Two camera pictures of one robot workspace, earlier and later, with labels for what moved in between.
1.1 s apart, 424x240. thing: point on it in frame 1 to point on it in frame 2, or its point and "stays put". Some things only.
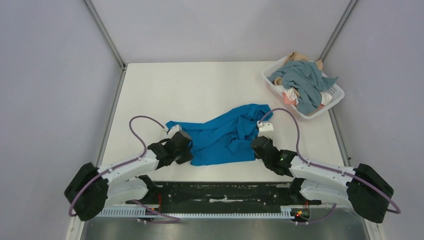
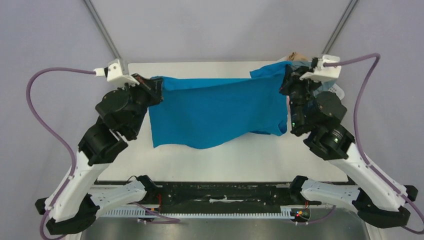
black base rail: [221, 196] stays put
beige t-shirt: [296, 56] stays put
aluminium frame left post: [108, 37] stays put
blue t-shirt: [227, 139] to [195, 112]
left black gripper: [188, 157] to [152, 86]
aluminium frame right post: [346, 14] stays put
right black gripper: [259, 145] to [291, 84]
